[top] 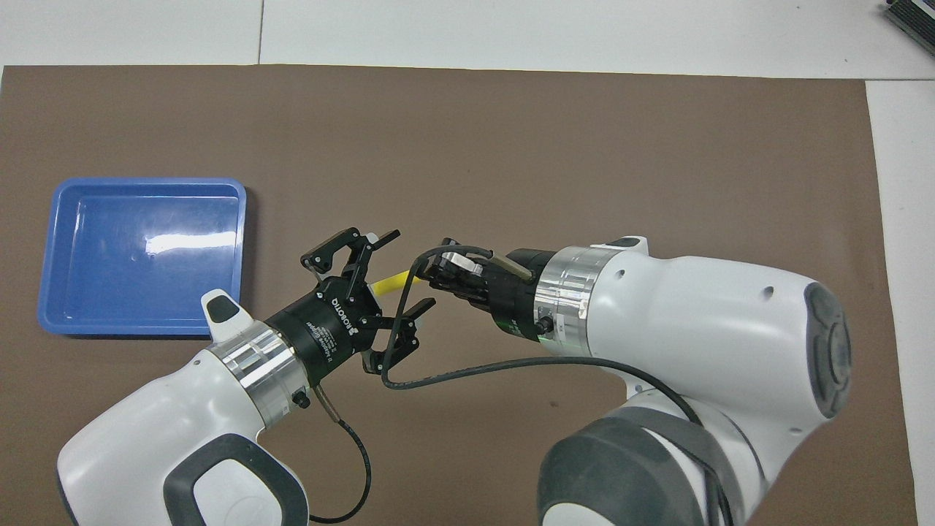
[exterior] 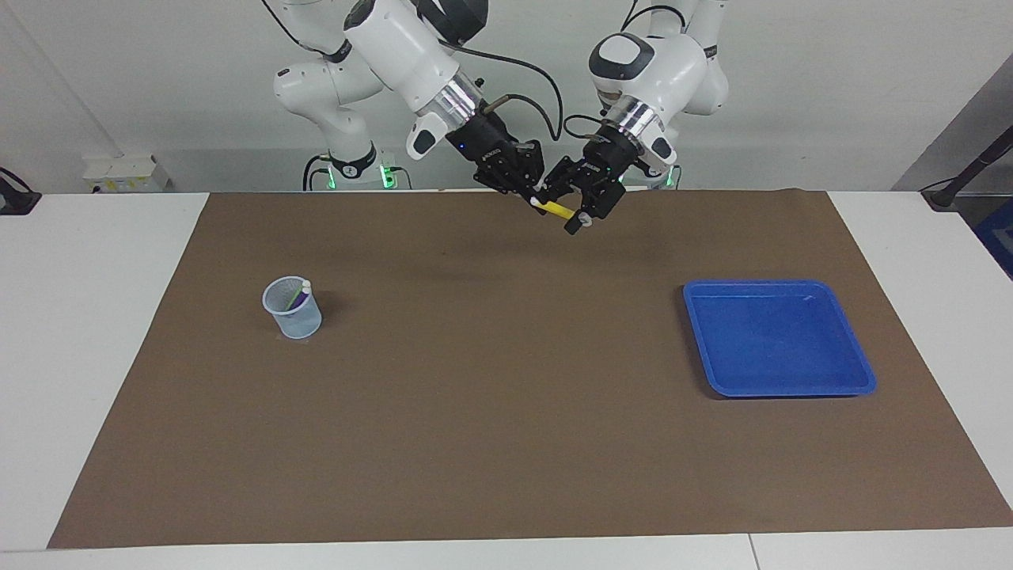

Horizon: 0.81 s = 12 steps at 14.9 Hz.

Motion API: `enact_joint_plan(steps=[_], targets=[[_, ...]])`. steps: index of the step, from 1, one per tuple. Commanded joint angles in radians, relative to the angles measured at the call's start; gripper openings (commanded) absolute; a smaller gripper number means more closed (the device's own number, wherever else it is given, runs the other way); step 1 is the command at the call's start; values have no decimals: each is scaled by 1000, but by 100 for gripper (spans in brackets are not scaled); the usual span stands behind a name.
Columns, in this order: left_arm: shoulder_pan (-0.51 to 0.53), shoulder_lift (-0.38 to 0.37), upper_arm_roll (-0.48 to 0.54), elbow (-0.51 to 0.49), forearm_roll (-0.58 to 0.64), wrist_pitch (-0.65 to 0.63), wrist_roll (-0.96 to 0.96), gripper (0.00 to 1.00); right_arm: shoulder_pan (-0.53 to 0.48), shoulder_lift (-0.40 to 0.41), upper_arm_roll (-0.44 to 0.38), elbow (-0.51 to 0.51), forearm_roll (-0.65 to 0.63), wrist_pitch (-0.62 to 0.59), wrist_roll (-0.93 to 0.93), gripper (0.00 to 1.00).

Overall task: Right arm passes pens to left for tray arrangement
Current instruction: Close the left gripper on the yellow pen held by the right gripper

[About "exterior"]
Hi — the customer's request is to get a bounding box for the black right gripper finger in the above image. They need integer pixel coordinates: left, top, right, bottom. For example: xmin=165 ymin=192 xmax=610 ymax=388
xmin=475 ymin=158 xmax=539 ymax=208
xmin=510 ymin=141 xmax=547 ymax=191

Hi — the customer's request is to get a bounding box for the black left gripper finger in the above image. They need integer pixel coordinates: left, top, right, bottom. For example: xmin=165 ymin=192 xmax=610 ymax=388
xmin=544 ymin=157 xmax=586 ymax=203
xmin=563 ymin=178 xmax=622 ymax=236

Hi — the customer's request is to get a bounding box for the yellow pen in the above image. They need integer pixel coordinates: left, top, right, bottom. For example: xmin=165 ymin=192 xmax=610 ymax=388
xmin=530 ymin=196 xmax=591 ymax=230

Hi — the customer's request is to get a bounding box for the blue plastic tray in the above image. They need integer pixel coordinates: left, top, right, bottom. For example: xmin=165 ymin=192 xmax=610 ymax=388
xmin=683 ymin=279 xmax=878 ymax=398

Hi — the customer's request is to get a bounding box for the brown table mat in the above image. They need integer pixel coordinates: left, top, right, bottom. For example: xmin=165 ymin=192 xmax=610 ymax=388
xmin=47 ymin=188 xmax=1013 ymax=549

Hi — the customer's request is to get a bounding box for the pale blue mesh pen cup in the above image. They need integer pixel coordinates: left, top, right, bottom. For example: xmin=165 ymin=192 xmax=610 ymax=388
xmin=262 ymin=276 xmax=323 ymax=340

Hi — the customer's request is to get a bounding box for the black stand pole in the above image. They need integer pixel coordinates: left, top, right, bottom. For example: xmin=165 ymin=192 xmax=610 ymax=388
xmin=920 ymin=123 xmax=1013 ymax=212

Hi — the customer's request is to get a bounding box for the white power strip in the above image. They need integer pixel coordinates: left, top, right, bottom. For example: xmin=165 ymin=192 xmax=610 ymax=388
xmin=82 ymin=154 xmax=171 ymax=193

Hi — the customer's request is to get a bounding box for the blue bin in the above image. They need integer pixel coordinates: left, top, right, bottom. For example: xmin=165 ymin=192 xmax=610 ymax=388
xmin=975 ymin=198 xmax=1013 ymax=279

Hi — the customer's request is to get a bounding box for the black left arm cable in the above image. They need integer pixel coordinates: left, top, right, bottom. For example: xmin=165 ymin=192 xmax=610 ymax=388
xmin=563 ymin=0 xmax=691 ymax=143

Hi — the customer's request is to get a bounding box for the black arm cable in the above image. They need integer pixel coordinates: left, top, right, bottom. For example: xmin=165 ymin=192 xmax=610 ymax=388
xmin=457 ymin=44 xmax=565 ymax=143
xmin=563 ymin=0 xmax=691 ymax=143

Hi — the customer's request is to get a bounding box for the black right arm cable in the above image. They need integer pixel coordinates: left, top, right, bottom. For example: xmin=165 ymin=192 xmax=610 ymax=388
xmin=457 ymin=44 xmax=565 ymax=143

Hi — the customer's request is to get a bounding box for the black clamp mount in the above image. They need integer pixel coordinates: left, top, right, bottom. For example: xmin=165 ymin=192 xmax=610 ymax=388
xmin=0 ymin=168 xmax=42 ymax=216

